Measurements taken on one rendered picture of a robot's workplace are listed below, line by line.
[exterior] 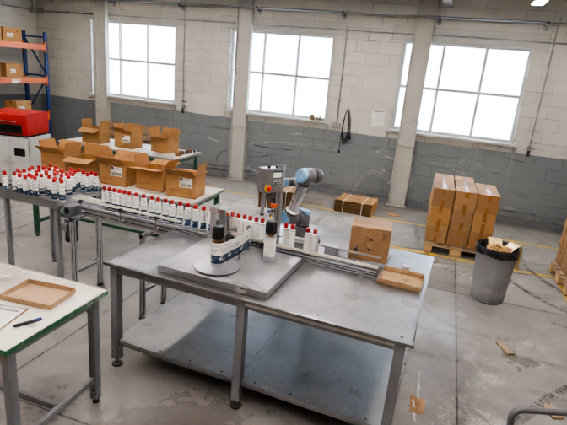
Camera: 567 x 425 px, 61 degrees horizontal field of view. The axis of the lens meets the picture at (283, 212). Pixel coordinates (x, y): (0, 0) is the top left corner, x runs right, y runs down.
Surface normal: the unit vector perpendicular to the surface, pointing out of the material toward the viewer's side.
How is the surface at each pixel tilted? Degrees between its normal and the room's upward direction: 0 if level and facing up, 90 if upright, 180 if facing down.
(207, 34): 90
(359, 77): 90
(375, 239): 90
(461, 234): 87
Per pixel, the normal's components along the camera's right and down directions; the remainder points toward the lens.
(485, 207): -0.29, 0.26
